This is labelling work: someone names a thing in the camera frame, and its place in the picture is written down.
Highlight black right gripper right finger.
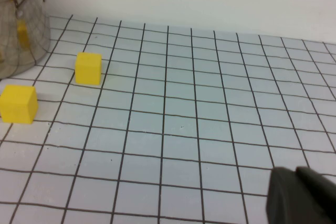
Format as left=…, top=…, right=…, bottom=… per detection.
left=296, top=166, right=336, bottom=224

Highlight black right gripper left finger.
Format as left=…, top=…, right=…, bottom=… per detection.
left=266, top=166, right=333, bottom=224

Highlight white black-grid tablecloth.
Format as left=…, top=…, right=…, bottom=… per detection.
left=0, top=15, right=336, bottom=224

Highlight yellow foam cube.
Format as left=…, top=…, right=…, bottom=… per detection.
left=0, top=84, right=39, bottom=125
left=75, top=52, right=103, bottom=86

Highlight stainless steel pot black handles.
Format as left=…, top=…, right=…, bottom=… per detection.
left=0, top=0, right=73, bottom=80

